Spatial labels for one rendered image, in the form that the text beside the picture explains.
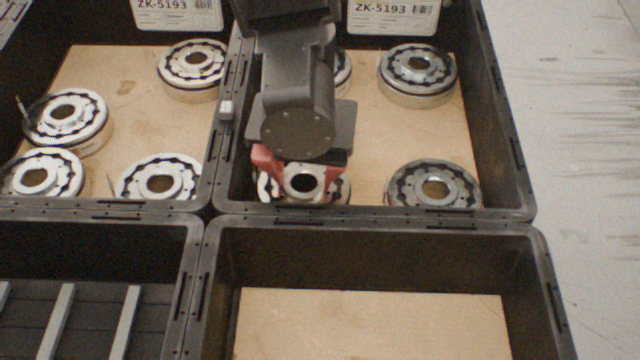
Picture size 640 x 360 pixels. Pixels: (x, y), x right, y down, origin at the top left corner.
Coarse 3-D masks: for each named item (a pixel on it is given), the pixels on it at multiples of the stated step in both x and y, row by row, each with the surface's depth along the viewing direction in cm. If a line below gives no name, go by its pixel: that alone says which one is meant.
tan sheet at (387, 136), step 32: (352, 64) 82; (352, 96) 78; (384, 96) 78; (384, 128) 74; (416, 128) 74; (448, 128) 74; (352, 160) 70; (384, 160) 70; (448, 160) 70; (352, 192) 67
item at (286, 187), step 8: (296, 168) 64; (304, 168) 64; (312, 168) 64; (288, 176) 64; (296, 176) 64; (312, 176) 64; (320, 176) 64; (288, 184) 63; (320, 184) 63; (288, 192) 62; (296, 192) 62; (304, 192) 62; (312, 192) 62; (320, 192) 62; (296, 200) 62; (304, 200) 62
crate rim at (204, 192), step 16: (32, 0) 75; (16, 16) 73; (16, 32) 72; (240, 32) 71; (0, 48) 69; (240, 48) 69; (224, 80) 65; (224, 96) 63; (224, 128) 60; (208, 144) 58; (208, 160) 57; (208, 176) 55; (208, 192) 54; (48, 208) 53; (64, 208) 53; (80, 208) 53; (96, 208) 53; (112, 208) 53; (128, 208) 53; (144, 208) 53; (160, 208) 53; (176, 208) 53; (192, 208) 53; (208, 208) 54
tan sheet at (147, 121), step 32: (64, 64) 83; (96, 64) 83; (128, 64) 83; (128, 96) 78; (160, 96) 78; (128, 128) 74; (160, 128) 74; (192, 128) 74; (96, 160) 70; (128, 160) 70; (96, 192) 67
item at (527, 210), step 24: (480, 0) 75; (480, 24) 74; (480, 48) 69; (240, 72) 66; (240, 96) 63; (504, 96) 63; (240, 120) 60; (504, 120) 60; (504, 144) 59; (216, 192) 54; (528, 192) 54; (216, 216) 54; (312, 216) 52; (336, 216) 52; (360, 216) 52; (384, 216) 52; (408, 216) 52; (432, 216) 52; (456, 216) 52; (480, 216) 52; (504, 216) 52; (528, 216) 52
